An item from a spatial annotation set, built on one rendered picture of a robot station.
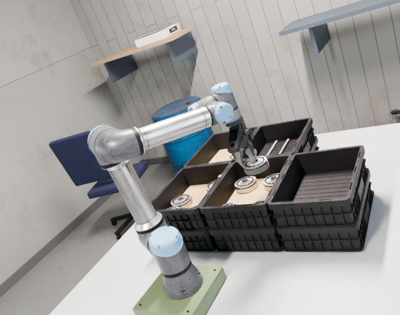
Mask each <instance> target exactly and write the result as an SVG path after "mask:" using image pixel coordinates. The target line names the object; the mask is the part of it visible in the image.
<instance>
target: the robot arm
mask: <svg viewBox="0 0 400 315"><path fill-rule="evenodd" d="M211 91H212V94H210V95H209V96H207V97H205V98H203V99H201V100H200V101H198V102H195V103H194V104H192V105H190V106H189V107H188V109H187V111H188V112H185V113H183V114H180V115H177V116H174V117H171V118H169V119H165V120H163V121H159V122H156V123H154V124H150V125H148V126H144V127H141V128H139V129H138V128H136V127H132V128H129V129H123V130H118V129H116V128H115V127H113V126H110V125H100V126H97V127H95V128H94V129H93V130H92V131H91V132H90V134H89V136H88V139H87V143H88V147H89V149H90V151H91V152H92V153H93V154H94V155H95V157H96V159H97V161H98V163H99V164H100V166H101V168H102V169H104V170H107V171H108V172H109V173H110V175H111V177H112V180H113V181H114V183H115V185H116V187H117V188H118V190H119V192H120V194H121V196H122V198H123V199H124V202H125V203H126V205H127V207H128V209H129V211H130V213H131V214H132V216H133V218H134V220H135V222H136V223H135V225H134V228H135V230H136V232H137V236H138V238H139V241H140V243H141V244H142V245H143V246H144V247H145V248H146V249H147V250H148V251H149V252H150V253H151V255H152V256H153V257H154V258H155V260H156V262H157V265H158V266H159V269H160V271H161V273H162V279H163V289H164V293H165V295H166V296H167V297H168V298H169V299H172V300H181V299H186V298H188V297H190V296H192V295H193V294H195V293H196V292H197V291H198V290H199V289H200V288H201V286H202V285H203V277H202V275H201V273H200V271H199V270H198V269H197V268H196V267H195V265H194V264H193V263H192V262H191V260H190V257H189V254H188V252H187V249H186V247H185V245H184V242H183V237H182V236H181V234H180V232H179V231H178V230H177V229H176V228H175V227H172V226H169V227H168V225H167V224H166V222H165V220H164V218H163V215H162V214H161V213H160V212H156V211H155V209H154V207H153V205H152V203H151V201H150V199H149V197H148V195H147V193H146V191H145V190H144V188H143V185H142V184H141V182H140V180H139V178H138V175H137V174H136V172H135V170H134V168H133V165H132V164H131V162H130V159H132V158H135V157H138V156H140V155H143V154H144V153H145V152H146V150H147V149H151V148H153V147H156V146H159V145H161V144H164V143H167V142H169V141H173V140H175V139H178V138H181V137H183V136H187V135H189V134H192V133H195V132H197V131H200V130H203V129H206V128H209V127H211V126H214V125H217V124H225V125H226V127H230V128H229V138H228V145H227V151H228V152H229V153H230V154H232V155H233V157H234V158H235V160H236V161H237V162H238V163H239V164H240V165H241V166H242V167H243V164H244V163H243V152H242V151H241V150H240V148H243V149H245V148H247V149H246V151H245V153H246V154H247V155H248V156H249V160H250V161H251V162H252V163H255V162H256V155H257V151H256V149H254V146H253V144H252V143H251V140H253V139H254V136H253V132H252V131H251V127H246V125H245V122H244V119H243V117H242V115H241V113H240V110H239V108H238V105H237V102H236V100H235V97H234V94H233V91H232V89H231V87H230V85H229V83H228V82H221V83H219V84H217V85H215V86H213V87H212V88H211ZM250 131H251V133H252V137H251V133H250Z"/></svg>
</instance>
